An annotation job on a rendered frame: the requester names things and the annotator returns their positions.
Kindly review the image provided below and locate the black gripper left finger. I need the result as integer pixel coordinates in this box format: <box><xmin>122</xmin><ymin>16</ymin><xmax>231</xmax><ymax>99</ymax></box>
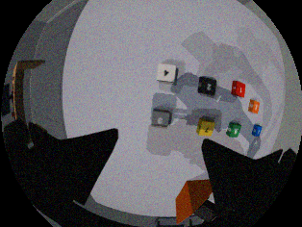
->
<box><xmin>28</xmin><ymin>122</ymin><xmax>119</xmax><ymax>206</ymax></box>

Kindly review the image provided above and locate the blue block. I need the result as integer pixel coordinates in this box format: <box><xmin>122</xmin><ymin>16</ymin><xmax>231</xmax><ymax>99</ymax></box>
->
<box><xmin>252</xmin><ymin>125</ymin><xmax>263</xmax><ymax>137</ymax></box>

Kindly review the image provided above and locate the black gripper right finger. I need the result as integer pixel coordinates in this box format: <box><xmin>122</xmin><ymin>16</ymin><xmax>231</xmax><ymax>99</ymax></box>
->
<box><xmin>201</xmin><ymin>139</ymin><xmax>283</xmax><ymax>217</ymax></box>

